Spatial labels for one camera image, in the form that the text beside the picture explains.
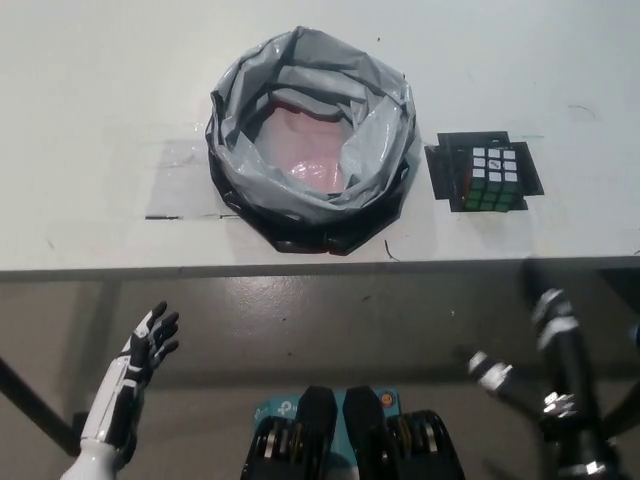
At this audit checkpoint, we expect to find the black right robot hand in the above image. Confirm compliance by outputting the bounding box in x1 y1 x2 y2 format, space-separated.
465 287 600 417

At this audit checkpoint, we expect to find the pink plastic sheet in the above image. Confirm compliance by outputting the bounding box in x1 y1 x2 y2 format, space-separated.
254 102 351 194

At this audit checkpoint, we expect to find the grey and black plastic bag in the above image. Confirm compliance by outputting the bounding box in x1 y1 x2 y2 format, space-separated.
203 24 421 257

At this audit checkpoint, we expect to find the white and black left hand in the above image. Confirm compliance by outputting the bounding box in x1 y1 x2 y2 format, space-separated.
79 301 181 464

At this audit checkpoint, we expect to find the black table leg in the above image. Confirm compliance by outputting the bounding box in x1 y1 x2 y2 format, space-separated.
0 343 84 454

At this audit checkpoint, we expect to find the black table foot plate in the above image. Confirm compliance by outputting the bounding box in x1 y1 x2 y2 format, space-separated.
71 409 99 444

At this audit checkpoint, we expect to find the teal router box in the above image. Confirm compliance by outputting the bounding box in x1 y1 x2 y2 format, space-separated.
249 383 401 459

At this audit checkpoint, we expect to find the black tape marker patch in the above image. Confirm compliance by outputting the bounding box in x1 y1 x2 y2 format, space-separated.
424 129 546 214

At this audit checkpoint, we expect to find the rubik's cube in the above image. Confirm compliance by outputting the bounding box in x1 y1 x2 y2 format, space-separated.
458 145 521 212

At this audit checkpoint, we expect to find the clear tape patch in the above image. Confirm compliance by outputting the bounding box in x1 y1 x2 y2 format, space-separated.
142 135 221 219

